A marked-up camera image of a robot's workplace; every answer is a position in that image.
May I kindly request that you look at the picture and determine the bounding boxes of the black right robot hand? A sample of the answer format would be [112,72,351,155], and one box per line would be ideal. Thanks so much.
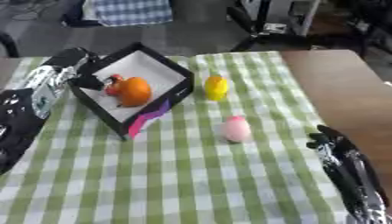
[304,124,392,212]

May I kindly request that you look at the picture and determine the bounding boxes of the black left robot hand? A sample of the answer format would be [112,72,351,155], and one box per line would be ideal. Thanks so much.
[41,46,108,91]

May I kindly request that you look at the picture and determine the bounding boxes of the black box with white inside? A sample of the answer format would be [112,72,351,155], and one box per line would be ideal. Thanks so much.
[67,41,198,142]

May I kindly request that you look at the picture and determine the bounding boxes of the red toy fruit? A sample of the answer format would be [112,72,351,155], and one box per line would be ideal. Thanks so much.
[102,73,128,97]

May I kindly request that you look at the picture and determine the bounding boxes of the black curved chair part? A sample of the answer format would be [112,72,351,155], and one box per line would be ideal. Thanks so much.
[0,31,22,59]

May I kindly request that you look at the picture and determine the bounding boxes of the orange toy fruit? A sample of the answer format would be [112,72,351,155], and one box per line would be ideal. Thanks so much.
[116,76,153,108]

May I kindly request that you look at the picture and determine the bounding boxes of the blue checked fabric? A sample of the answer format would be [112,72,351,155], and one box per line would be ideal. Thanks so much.
[80,0,175,27]

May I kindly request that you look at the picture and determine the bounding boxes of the pink toy peach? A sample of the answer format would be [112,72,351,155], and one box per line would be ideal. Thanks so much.
[220,115,253,144]

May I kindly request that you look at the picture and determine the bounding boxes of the black chair base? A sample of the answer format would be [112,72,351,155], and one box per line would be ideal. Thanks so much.
[225,0,314,53]

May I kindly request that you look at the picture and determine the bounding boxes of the yellow toy fruit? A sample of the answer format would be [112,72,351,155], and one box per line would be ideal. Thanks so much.
[202,74,230,102]

